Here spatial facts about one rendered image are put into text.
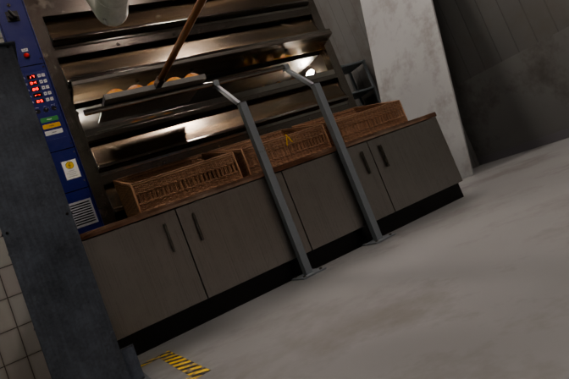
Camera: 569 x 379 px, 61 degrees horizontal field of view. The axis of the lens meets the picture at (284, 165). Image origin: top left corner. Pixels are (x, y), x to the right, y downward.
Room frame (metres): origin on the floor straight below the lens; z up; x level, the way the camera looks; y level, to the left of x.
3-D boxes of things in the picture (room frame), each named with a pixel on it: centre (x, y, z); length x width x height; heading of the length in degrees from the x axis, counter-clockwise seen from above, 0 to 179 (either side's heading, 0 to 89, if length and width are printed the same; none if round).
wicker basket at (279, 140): (2.84, 0.06, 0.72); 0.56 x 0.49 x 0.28; 119
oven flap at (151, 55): (3.07, 0.19, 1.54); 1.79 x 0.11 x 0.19; 118
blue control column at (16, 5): (3.39, 1.56, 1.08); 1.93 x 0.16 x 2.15; 28
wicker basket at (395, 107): (3.13, -0.49, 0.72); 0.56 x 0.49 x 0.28; 118
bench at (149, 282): (2.77, 0.15, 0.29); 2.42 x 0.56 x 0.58; 118
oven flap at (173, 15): (3.07, 0.19, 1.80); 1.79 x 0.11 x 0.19; 118
